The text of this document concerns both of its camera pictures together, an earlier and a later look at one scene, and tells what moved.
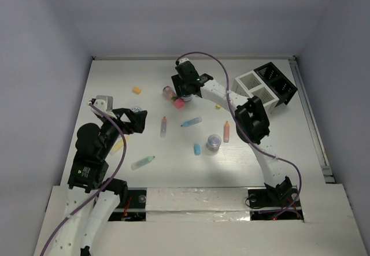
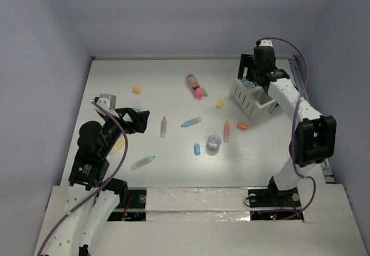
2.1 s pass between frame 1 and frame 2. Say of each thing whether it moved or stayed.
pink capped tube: moved
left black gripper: stayed
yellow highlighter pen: stayed
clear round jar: stayed
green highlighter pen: stayed
